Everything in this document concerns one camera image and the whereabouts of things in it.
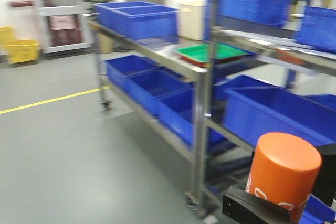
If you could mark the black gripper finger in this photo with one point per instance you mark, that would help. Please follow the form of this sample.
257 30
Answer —
324 186
244 207

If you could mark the green plastic tray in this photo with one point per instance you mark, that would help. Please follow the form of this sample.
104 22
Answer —
199 55

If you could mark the steel cart with shelves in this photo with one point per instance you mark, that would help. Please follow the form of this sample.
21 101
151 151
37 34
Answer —
213 115

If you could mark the blue bin on cart top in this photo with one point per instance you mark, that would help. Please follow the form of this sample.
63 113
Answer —
138 19

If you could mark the orange cylindrical capacitor 4680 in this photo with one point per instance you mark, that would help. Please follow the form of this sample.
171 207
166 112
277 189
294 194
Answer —
283 171

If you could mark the yellow mop bucket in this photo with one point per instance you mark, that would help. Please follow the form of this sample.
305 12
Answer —
18 51

